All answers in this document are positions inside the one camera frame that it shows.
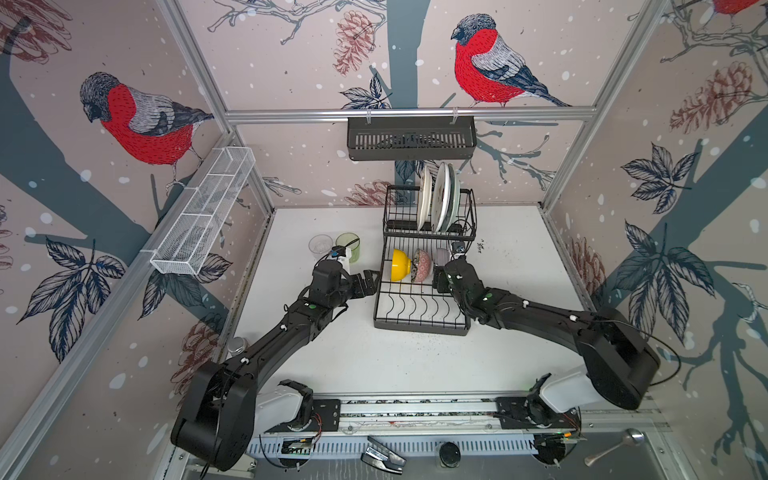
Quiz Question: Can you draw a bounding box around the red patterned bowl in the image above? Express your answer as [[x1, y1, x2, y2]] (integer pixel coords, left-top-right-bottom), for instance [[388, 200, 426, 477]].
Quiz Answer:
[[411, 249, 432, 283]]

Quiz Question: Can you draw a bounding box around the yellow bowl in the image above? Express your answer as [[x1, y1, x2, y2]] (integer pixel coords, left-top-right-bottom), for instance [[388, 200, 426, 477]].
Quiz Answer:
[[390, 249, 412, 282]]

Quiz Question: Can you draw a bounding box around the green glass tumbler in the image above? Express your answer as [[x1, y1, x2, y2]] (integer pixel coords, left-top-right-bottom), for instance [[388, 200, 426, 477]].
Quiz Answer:
[[334, 232, 361, 264]]

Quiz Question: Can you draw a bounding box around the clear glass tumbler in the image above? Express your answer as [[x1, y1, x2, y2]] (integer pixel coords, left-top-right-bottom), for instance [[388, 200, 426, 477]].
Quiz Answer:
[[308, 234, 334, 260]]

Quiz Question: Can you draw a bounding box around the cream white plate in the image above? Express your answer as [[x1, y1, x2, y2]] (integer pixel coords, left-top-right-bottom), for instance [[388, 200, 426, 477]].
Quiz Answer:
[[417, 167, 433, 231]]

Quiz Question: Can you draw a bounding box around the lilac ceramic bowl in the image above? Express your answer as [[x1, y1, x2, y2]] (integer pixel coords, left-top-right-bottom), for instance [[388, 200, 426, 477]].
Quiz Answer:
[[432, 248, 452, 267]]

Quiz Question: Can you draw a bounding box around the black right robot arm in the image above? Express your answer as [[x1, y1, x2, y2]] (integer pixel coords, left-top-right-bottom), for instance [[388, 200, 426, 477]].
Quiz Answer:
[[437, 256, 660, 413]]

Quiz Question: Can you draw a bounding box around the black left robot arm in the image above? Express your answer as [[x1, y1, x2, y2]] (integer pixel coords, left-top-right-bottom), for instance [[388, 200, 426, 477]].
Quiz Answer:
[[170, 260, 381, 471]]

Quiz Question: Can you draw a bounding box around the black two-tier dish rack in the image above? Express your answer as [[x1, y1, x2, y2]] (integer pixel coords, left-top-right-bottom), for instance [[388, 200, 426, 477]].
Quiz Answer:
[[373, 186, 477, 336]]

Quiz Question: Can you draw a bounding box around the pale green plate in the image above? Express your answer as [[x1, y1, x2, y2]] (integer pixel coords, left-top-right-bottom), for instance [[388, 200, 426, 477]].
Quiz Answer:
[[444, 164, 460, 231]]

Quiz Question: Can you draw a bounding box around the white plate blue rim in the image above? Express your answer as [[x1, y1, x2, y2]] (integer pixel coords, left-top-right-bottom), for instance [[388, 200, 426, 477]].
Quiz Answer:
[[431, 163, 451, 233]]

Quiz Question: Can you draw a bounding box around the black round knob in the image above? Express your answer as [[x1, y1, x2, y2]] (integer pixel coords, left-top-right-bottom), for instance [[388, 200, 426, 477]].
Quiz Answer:
[[438, 442, 462, 469]]

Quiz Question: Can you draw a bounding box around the metal spoon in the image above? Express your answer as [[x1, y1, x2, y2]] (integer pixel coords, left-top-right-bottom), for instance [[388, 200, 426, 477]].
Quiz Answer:
[[583, 428, 646, 467]]

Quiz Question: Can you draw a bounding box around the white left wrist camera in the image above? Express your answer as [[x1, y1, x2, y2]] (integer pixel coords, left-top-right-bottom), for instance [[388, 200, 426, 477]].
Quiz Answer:
[[328, 245, 352, 273]]

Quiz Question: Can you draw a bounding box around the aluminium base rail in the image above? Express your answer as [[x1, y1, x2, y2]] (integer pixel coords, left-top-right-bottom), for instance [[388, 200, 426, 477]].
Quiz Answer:
[[251, 392, 583, 463]]

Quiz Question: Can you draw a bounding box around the black hanging wall basket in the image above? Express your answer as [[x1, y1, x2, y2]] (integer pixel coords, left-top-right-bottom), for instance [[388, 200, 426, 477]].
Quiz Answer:
[[347, 116, 477, 161]]

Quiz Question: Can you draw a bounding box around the white wire mesh shelf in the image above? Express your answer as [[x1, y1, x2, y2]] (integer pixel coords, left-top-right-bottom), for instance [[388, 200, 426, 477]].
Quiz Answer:
[[150, 146, 255, 275]]

